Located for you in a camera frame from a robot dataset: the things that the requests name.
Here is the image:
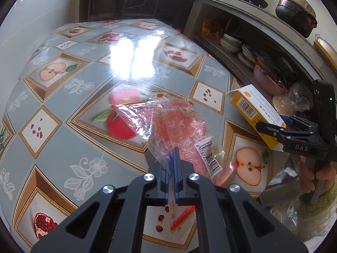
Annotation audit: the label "fruit printed tablecloth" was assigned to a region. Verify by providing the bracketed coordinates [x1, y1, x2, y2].
[0, 18, 274, 251]

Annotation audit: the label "pink basin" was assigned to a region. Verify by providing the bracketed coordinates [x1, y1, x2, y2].
[253, 64, 287, 95]

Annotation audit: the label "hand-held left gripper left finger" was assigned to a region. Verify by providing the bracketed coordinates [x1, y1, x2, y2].
[30, 148, 174, 253]

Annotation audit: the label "orange packets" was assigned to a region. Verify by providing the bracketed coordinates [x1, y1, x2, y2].
[201, 17, 224, 44]

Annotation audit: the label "patterned storage shelf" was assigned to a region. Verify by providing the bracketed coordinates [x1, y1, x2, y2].
[193, 32, 256, 87]

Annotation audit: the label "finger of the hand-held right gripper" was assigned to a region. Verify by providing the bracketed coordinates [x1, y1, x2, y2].
[256, 121, 290, 145]
[279, 114, 316, 133]

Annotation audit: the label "person's right forearm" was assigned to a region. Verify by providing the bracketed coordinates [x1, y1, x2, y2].
[295, 187, 337, 243]

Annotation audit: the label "clear bag with food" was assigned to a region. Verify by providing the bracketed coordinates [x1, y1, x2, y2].
[272, 82, 315, 116]

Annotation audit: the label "stack of plates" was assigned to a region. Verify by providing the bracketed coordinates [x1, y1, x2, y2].
[237, 43, 260, 69]

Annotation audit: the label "black cooking pot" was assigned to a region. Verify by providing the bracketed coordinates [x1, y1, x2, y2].
[275, 0, 318, 39]

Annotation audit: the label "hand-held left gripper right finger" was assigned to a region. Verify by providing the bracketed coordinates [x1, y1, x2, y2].
[172, 146, 308, 253]

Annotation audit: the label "yellow carton box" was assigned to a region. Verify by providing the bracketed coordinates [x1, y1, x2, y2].
[226, 84, 287, 149]

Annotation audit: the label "grey bag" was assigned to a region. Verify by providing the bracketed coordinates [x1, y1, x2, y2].
[259, 167, 303, 234]

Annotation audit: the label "person's right hand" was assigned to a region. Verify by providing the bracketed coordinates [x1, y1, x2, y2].
[300, 155, 337, 194]

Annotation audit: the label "stack of white bowls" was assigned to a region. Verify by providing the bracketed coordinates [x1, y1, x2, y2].
[220, 30, 243, 53]

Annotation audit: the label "clear striped snack wrapper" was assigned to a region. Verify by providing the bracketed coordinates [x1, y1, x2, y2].
[111, 93, 235, 234]

